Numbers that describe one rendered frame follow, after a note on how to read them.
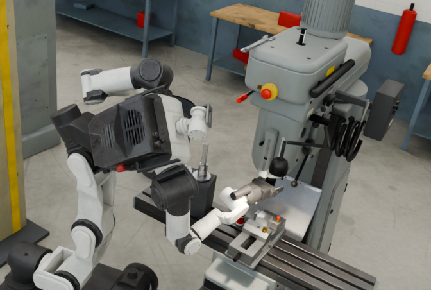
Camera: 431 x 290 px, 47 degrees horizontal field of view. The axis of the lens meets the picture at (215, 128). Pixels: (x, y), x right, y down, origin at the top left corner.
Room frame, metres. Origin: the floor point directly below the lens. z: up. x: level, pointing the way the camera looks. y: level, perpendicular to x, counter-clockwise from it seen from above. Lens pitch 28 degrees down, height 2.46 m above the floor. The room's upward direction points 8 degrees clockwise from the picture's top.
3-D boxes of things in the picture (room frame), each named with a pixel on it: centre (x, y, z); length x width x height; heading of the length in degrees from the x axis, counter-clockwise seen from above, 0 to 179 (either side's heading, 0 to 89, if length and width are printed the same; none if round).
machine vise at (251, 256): (1.83, -0.27, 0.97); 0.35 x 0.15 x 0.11; 151
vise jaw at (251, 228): (1.81, -0.26, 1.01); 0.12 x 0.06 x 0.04; 61
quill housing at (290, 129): (1.87, -0.28, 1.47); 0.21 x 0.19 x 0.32; 63
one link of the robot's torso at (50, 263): (1.71, 0.60, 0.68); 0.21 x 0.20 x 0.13; 76
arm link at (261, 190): (1.80, -0.22, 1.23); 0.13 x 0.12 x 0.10; 48
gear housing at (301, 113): (1.90, -0.30, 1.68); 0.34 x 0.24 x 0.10; 153
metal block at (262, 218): (1.86, -0.28, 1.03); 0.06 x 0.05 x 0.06; 61
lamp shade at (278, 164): (1.63, -0.26, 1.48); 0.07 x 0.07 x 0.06
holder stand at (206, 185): (2.04, 0.08, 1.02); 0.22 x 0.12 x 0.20; 74
